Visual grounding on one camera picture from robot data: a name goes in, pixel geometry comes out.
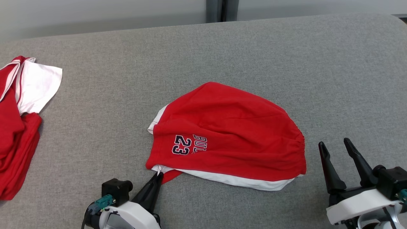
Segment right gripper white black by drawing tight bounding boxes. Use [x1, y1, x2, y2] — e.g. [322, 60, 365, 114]
[318, 138, 403, 226]

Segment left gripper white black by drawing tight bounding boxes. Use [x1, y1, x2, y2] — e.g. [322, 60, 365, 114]
[99, 172, 164, 229]

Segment red shorts with white trim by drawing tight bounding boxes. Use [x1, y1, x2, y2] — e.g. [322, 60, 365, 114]
[146, 82, 307, 191]

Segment red basketball jersey number 23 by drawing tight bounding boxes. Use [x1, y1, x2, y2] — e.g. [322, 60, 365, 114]
[0, 56, 63, 201]

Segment grey partition post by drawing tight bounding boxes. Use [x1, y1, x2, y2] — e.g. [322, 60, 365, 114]
[206, 0, 240, 24]

